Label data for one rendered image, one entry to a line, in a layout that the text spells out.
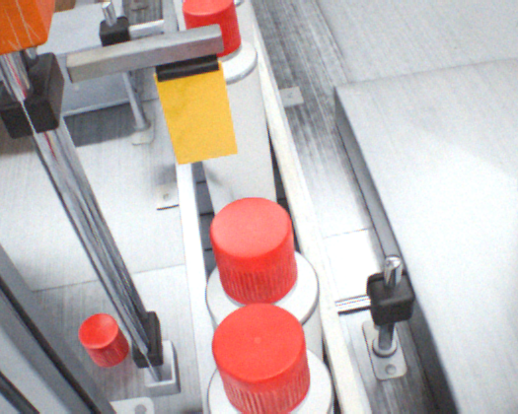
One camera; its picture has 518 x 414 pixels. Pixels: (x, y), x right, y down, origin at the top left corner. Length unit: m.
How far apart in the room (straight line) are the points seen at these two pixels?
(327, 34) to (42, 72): 0.59
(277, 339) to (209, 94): 0.12
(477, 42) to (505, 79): 0.15
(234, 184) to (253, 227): 0.21
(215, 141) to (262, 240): 0.07
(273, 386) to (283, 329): 0.02
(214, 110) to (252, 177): 0.18
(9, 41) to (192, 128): 0.11
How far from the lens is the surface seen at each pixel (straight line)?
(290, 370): 0.22
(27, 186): 0.70
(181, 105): 0.29
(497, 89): 0.66
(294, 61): 0.77
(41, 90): 0.25
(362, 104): 0.62
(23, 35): 0.23
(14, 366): 0.33
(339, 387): 0.40
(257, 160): 0.45
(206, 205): 0.54
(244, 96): 0.41
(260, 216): 0.25
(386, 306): 0.43
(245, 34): 0.50
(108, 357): 0.52
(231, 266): 0.25
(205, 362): 0.36
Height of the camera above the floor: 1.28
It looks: 47 degrees down
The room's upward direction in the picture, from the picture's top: 9 degrees counter-clockwise
